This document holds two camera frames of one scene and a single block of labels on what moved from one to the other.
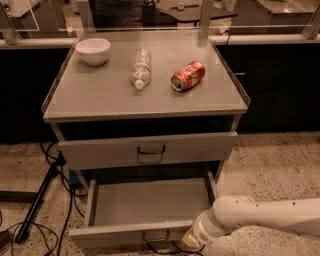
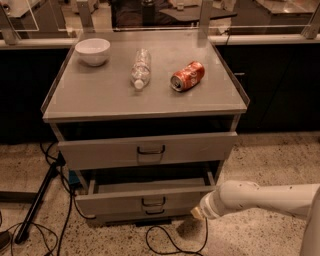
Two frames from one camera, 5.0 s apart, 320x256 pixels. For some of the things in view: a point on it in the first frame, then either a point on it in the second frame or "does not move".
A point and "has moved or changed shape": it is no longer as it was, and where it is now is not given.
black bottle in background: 149,15 does not move
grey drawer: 143,209 has moved or changed shape
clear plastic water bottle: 141,72 does not move
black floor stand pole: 39,197 does not move
